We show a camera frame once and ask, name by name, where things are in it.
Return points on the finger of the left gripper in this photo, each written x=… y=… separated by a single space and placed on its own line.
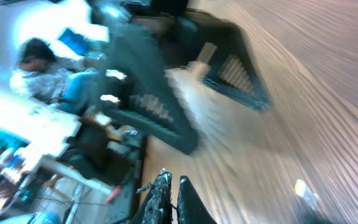
x=146 y=100
x=232 y=72

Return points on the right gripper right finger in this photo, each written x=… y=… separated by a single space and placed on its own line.
x=190 y=208

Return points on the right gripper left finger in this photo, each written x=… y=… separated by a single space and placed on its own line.
x=157 y=206

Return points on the white desk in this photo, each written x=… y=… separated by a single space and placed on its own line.
x=45 y=128

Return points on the seated person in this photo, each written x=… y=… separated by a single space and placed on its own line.
x=69 y=83

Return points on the black USB-A to C cable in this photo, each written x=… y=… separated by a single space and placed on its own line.
x=310 y=201

